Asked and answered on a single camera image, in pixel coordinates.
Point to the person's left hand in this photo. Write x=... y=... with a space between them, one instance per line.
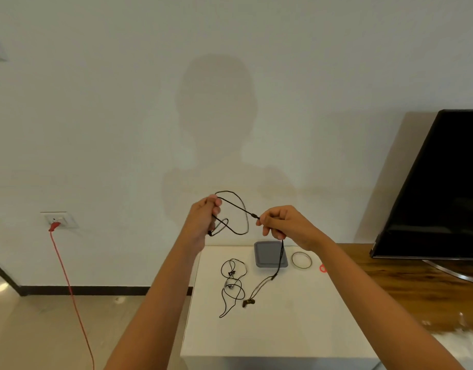
x=199 y=223

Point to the person's right hand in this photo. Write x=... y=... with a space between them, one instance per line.
x=292 y=227

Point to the clear tape roll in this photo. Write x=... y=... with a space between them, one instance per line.
x=292 y=260

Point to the grey lidded container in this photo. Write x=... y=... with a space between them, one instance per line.
x=269 y=255

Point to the person's right forearm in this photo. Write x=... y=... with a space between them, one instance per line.
x=379 y=312

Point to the person's left forearm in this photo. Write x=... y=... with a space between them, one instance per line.
x=151 y=315

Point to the wooden board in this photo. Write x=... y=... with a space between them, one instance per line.
x=414 y=292

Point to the black television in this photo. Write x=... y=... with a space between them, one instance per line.
x=437 y=196

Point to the silver television stand leg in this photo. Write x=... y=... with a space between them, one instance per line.
x=452 y=271

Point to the white wall socket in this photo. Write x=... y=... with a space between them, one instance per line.
x=66 y=219

